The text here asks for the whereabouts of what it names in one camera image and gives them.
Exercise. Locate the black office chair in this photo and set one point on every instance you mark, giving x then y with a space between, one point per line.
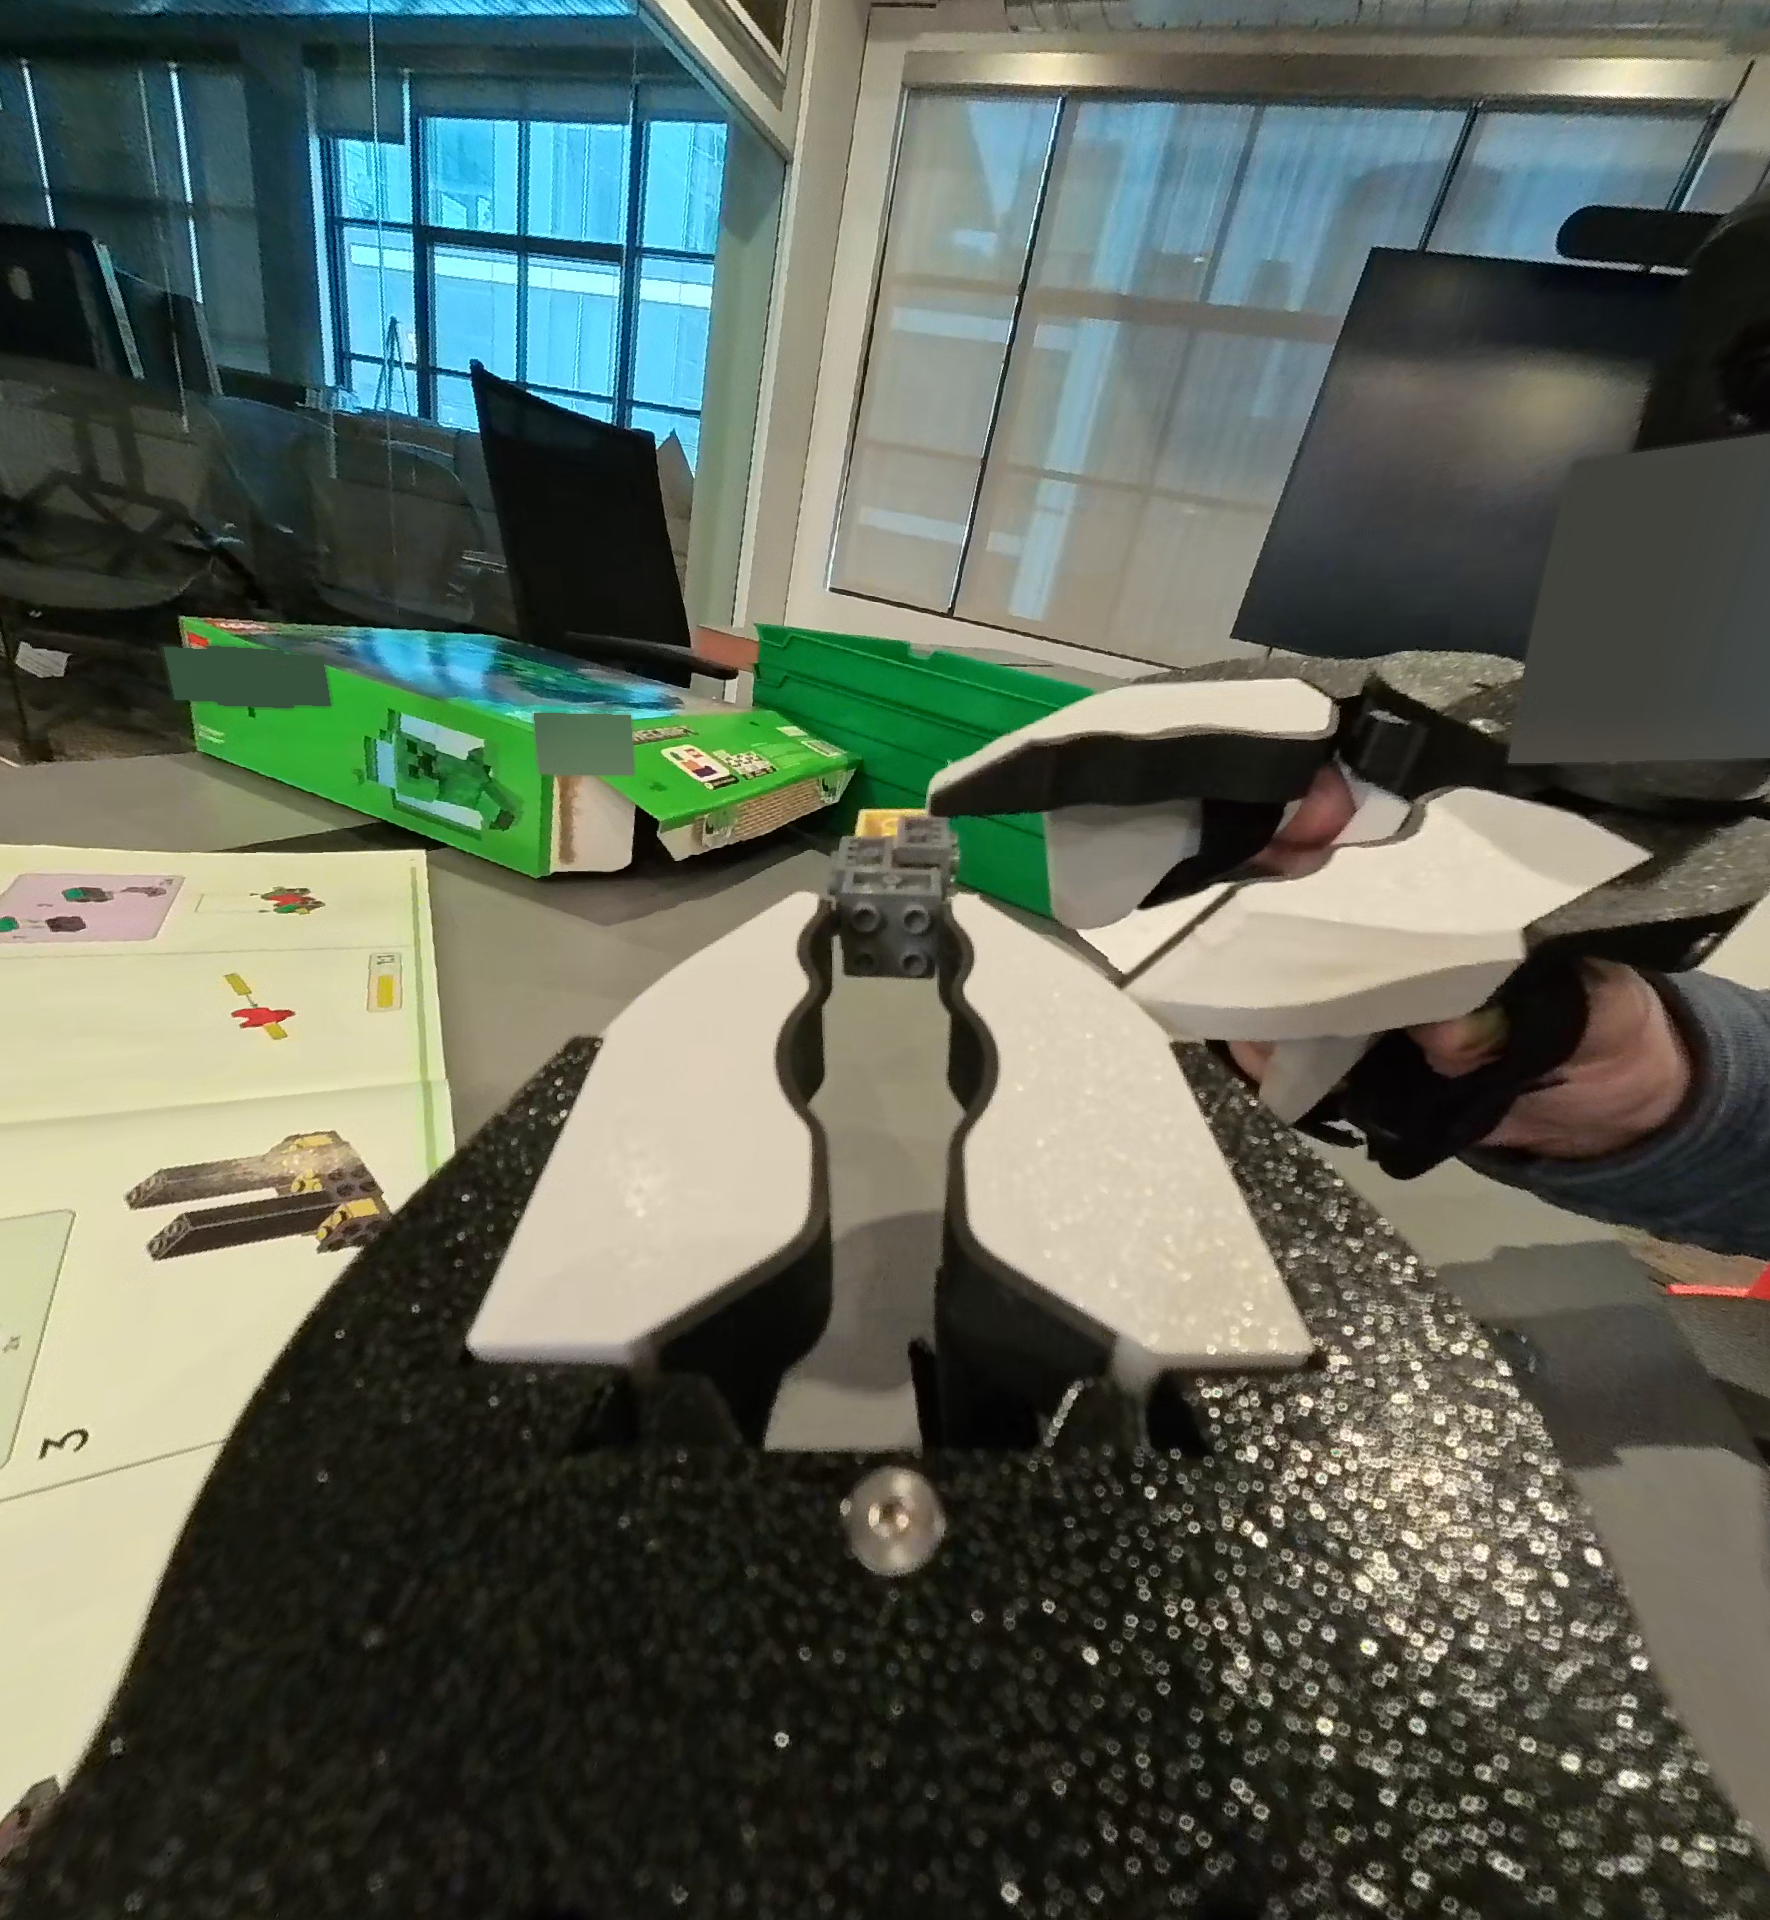
586 525

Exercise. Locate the green toy brick box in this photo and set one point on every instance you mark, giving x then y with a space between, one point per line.
421 751

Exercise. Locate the building instruction booklet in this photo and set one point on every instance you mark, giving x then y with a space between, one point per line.
150 1081

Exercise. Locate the black computer monitor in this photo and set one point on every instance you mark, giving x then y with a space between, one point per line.
1454 449

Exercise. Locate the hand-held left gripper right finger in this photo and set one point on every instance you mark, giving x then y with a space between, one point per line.
1110 1155

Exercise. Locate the distant dark monitor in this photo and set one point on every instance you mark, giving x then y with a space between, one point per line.
45 292

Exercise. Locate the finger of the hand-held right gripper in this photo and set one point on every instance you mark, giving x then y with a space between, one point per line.
1364 931
1200 727

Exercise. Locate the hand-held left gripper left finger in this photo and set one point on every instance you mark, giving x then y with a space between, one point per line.
646 1138

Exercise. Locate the black webcam bar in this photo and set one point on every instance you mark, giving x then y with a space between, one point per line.
1635 237

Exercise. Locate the distant paned window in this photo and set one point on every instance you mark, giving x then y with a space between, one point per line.
525 255

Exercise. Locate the green plastic storage crate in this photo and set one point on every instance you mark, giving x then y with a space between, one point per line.
899 706

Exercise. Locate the person's right hand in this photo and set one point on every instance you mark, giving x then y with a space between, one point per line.
1629 1065

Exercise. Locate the grey and tan brick assembly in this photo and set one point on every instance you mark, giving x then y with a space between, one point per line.
892 916

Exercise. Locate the large window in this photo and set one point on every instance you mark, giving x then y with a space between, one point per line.
1126 329

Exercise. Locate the grey desk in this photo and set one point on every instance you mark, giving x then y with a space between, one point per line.
525 961

